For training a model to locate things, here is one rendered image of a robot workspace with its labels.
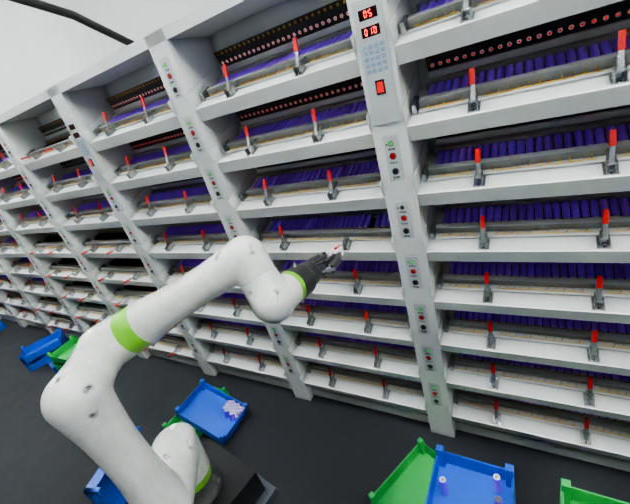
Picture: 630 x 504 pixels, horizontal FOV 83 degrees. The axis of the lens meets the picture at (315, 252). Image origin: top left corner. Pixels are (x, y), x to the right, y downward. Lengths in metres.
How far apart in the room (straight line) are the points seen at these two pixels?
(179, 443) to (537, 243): 1.14
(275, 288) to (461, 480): 0.79
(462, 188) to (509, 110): 0.21
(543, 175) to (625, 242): 0.25
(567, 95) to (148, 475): 1.25
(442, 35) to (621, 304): 0.82
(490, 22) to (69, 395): 1.14
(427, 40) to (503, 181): 0.39
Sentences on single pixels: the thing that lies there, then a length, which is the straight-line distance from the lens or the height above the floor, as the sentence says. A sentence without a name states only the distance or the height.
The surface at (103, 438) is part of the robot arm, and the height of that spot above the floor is 0.90.
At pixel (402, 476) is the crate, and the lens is 1.66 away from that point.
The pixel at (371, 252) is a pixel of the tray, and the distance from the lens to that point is 1.19.
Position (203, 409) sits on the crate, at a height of 0.08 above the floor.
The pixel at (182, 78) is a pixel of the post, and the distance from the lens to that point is 1.37.
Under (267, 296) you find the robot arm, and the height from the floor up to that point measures 1.02.
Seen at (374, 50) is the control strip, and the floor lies 1.45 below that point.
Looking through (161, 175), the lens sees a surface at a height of 1.25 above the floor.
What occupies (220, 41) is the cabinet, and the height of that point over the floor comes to 1.63.
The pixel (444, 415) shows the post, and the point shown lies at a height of 0.13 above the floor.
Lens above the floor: 1.44
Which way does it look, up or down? 25 degrees down
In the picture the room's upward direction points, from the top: 17 degrees counter-clockwise
